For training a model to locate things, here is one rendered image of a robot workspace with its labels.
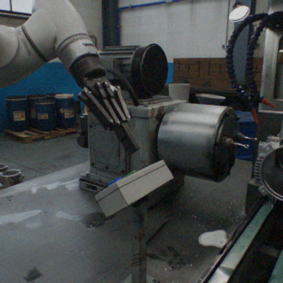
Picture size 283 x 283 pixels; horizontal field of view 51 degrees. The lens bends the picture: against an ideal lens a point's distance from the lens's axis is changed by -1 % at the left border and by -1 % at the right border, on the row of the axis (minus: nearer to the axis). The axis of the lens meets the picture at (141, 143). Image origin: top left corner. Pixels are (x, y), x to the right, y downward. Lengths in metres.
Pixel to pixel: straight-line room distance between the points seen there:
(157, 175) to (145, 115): 0.37
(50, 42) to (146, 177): 0.38
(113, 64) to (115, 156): 0.32
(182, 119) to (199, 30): 5.86
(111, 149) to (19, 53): 0.49
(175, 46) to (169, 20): 0.59
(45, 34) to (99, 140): 0.48
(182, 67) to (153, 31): 1.27
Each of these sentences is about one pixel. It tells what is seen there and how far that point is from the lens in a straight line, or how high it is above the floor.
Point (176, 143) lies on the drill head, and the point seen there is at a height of 1.06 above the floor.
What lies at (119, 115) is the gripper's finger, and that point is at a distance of 0.70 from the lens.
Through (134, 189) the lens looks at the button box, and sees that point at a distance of 0.58.
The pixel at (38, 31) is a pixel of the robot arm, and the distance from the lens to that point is 0.77.
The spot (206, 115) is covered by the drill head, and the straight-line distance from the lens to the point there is 0.94.
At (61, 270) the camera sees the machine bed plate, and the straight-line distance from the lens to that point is 0.83.
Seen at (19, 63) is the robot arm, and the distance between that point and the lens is 0.76.
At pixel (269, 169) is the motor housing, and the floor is 0.99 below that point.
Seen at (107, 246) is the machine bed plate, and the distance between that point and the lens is 0.89.
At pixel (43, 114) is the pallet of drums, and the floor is 0.44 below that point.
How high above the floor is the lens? 1.29
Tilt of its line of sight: 15 degrees down
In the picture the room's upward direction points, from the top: straight up
